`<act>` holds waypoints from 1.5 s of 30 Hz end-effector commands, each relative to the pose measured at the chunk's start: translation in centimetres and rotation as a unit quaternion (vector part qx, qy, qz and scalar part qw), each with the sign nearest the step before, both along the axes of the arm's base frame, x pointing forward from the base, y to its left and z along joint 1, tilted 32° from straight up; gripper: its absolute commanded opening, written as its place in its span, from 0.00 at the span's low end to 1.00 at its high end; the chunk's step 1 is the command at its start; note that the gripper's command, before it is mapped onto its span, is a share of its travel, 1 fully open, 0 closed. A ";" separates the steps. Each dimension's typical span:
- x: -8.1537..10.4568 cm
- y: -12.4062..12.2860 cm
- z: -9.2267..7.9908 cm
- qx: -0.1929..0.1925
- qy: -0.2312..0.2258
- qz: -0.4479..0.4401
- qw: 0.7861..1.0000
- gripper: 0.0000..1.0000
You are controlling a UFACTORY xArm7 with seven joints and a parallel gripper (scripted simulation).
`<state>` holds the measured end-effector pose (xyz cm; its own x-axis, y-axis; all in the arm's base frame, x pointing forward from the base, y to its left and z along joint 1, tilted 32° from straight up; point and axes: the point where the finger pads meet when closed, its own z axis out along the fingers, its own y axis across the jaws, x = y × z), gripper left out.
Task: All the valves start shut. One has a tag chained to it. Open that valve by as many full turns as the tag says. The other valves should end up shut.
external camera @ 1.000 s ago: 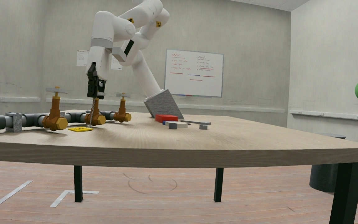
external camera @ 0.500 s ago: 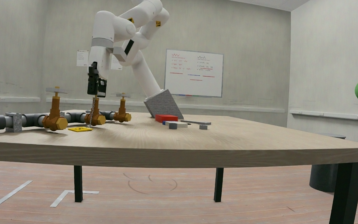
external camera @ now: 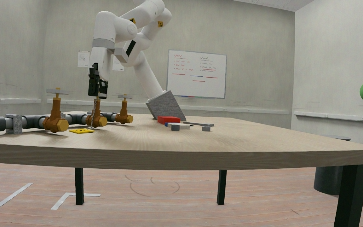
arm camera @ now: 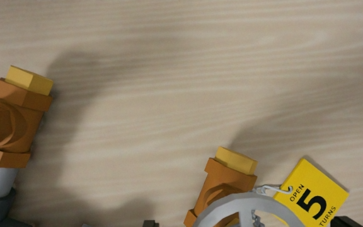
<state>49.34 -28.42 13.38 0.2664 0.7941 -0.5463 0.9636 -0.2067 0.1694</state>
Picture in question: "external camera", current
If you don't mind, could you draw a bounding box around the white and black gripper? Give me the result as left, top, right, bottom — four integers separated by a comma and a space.
87, 47, 114, 96

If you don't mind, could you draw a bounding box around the red rectangular block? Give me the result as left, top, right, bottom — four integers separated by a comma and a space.
158, 116, 180, 125

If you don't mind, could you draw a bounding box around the yellow square tag with silver chain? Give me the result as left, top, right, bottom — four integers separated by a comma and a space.
69, 99, 97, 134

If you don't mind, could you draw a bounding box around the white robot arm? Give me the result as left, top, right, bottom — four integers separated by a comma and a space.
92, 0, 172, 102

